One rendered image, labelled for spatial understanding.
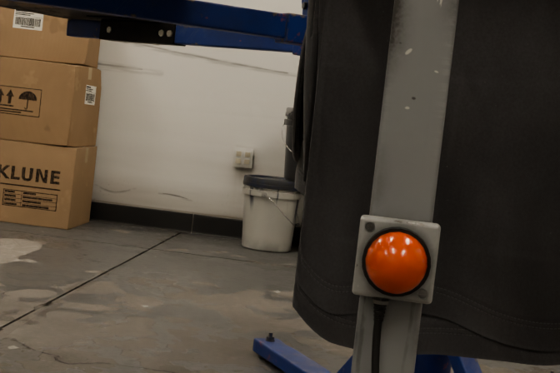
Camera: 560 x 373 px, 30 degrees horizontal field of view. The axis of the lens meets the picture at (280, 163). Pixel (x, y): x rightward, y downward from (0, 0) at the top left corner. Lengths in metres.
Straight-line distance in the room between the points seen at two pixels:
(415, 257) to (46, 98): 4.81
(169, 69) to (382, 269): 5.12
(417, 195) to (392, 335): 0.09
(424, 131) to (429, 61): 0.04
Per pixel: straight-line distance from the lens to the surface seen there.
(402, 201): 0.65
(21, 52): 5.47
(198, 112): 5.67
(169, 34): 2.75
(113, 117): 5.77
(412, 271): 0.62
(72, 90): 5.33
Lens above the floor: 0.74
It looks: 3 degrees down
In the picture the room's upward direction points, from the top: 6 degrees clockwise
